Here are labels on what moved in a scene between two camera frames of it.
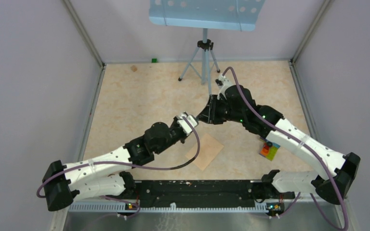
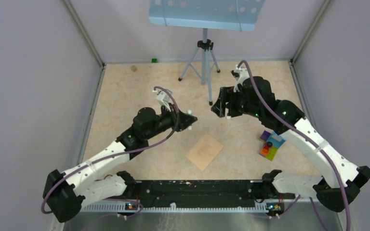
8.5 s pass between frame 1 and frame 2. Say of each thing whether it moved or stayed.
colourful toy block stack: stayed
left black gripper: moved
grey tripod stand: stayed
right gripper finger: moved
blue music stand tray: stayed
